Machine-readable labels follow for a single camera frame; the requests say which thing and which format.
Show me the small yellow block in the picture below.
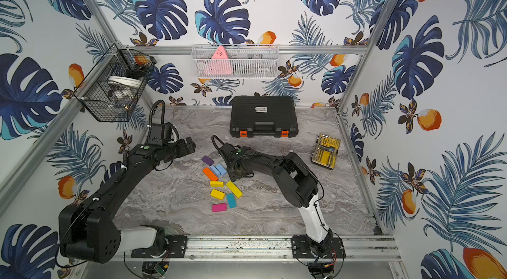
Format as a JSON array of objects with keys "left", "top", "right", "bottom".
[{"left": 210, "top": 181, "right": 224, "bottom": 188}]

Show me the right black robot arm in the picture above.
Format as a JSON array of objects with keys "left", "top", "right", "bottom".
[{"left": 217, "top": 143, "right": 334, "bottom": 254}]

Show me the clear mesh wall shelf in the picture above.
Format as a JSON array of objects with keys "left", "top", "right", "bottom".
[{"left": 191, "top": 44, "right": 279, "bottom": 79}]

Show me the yellow block lower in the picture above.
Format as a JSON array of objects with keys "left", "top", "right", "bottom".
[{"left": 210, "top": 189, "right": 226, "bottom": 201}]

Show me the aluminium front rail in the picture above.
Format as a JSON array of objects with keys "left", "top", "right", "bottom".
[{"left": 112, "top": 235, "right": 401, "bottom": 263}]

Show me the magenta block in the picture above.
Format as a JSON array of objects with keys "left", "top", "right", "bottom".
[{"left": 212, "top": 203, "right": 227, "bottom": 213}]

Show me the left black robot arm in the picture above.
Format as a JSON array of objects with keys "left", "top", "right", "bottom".
[{"left": 58, "top": 138, "right": 196, "bottom": 264}]

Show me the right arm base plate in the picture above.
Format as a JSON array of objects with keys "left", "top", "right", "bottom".
[{"left": 290, "top": 235, "right": 346, "bottom": 260}]

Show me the purple block left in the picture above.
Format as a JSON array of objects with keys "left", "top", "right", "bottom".
[{"left": 201, "top": 156, "right": 214, "bottom": 166}]

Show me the long yellow block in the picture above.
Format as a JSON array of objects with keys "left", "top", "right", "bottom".
[{"left": 226, "top": 181, "right": 243, "bottom": 198}]

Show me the light blue block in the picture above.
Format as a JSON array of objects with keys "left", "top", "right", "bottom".
[
  {"left": 210, "top": 165, "right": 221, "bottom": 177},
  {"left": 215, "top": 164, "right": 227, "bottom": 176}
]

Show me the yellow screwdriver bit set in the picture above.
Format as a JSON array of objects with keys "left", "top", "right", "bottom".
[{"left": 311, "top": 133, "right": 341, "bottom": 170}]

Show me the pink triangle object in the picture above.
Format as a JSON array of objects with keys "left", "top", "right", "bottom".
[{"left": 204, "top": 45, "right": 234, "bottom": 77}]

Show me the white coil in basket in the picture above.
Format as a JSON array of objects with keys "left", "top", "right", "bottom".
[{"left": 109, "top": 76, "right": 142, "bottom": 89}]

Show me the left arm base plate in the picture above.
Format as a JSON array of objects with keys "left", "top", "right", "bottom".
[{"left": 131, "top": 235, "right": 188, "bottom": 259}]

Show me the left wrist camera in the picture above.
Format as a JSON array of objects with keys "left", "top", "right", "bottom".
[{"left": 145, "top": 123, "right": 175, "bottom": 146}]

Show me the light blue block left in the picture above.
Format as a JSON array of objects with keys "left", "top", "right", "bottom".
[{"left": 210, "top": 165, "right": 221, "bottom": 177}]

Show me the black plastic tool case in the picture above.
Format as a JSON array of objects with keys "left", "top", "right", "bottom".
[{"left": 230, "top": 96, "right": 299, "bottom": 138}]

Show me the orange block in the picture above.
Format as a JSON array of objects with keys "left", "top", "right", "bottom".
[{"left": 203, "top": 168, "right": 219, "bottom": 181}]

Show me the light blue block right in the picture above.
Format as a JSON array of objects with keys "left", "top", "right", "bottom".
[{"left": 215, "top": 164, "right": 227, "bottom": 176}]

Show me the teal block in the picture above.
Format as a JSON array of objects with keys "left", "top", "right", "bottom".
[{"left": 226, "top": 193, "right": 237, "bottom": 209}]

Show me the black wire basket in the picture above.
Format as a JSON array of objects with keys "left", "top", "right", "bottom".
[{"left": 73, "top": 44, "right": 157, "bottom": 123}]

